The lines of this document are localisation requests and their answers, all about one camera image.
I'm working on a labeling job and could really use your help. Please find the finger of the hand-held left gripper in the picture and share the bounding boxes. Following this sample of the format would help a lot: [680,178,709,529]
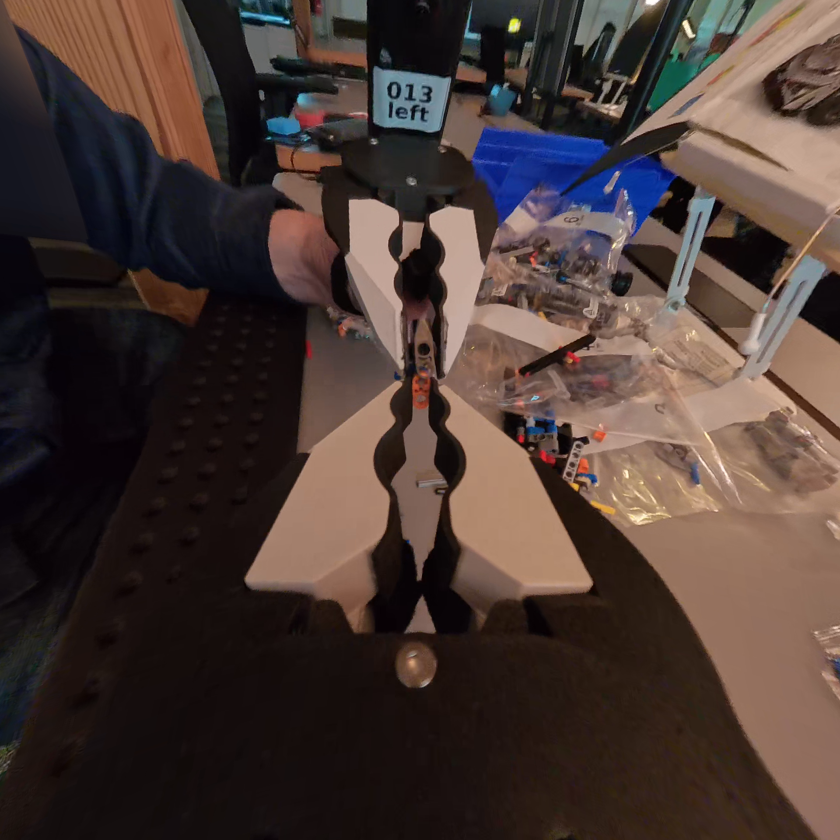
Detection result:
[427,206,488,380]
[343,198,411,374]

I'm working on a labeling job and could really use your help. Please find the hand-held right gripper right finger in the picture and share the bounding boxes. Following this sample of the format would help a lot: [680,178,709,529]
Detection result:
[432,379,595,636]

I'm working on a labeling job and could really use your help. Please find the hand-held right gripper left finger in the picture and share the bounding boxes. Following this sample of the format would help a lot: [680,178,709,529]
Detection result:
[245,379,411,634]

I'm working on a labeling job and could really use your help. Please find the person's left forearm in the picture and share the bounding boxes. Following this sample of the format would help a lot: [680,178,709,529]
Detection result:
[13,26,303,303]

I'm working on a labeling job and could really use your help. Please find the large bag dark lego pieces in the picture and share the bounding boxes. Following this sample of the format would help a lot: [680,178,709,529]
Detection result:
[476,187,637,322]

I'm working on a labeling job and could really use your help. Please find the black lego beam red pins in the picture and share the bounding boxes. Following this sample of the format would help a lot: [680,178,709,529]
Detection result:
[515,335,598,378]

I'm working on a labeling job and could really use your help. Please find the small bag blue lego pieces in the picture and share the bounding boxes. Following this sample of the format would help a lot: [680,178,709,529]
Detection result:
[812,623,840,700]

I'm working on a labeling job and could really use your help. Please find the person's left hand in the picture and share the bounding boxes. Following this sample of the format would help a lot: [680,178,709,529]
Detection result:
[269,209,349,309]

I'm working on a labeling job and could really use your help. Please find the blue plastic bin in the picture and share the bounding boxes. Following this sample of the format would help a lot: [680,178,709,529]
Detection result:
[471,126,677,227]

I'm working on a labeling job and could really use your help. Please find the dark perforated board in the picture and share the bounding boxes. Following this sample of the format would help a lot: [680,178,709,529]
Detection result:
[0,295,309,840]

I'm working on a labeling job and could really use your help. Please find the pile of clear plastic bags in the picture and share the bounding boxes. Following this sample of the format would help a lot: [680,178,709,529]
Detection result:
[453,289,840,529]

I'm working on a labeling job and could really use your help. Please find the black office chair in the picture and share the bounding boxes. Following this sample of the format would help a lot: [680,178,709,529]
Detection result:
[184,0,339,185]

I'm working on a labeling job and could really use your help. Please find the open instruction book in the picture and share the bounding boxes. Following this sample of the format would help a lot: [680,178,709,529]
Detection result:
[558,0,840,273]

